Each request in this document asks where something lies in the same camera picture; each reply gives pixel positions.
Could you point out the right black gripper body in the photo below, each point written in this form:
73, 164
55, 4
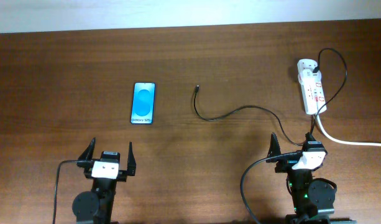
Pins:
282, 167

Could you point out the blue Galaxy smartphone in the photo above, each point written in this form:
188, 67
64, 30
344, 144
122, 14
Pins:
142, 111

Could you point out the white power strip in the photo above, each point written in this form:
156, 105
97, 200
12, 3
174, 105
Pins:
312, 93

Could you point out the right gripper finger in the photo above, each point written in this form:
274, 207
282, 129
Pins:
274, 149
309, 137

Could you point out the white USB charger plug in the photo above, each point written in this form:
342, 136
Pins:
307, 76

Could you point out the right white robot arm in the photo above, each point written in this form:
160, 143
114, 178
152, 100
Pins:
312, 198

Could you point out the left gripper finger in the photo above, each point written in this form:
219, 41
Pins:
87, 154
131, 163

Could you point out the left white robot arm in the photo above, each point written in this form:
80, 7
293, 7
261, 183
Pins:
95, 206

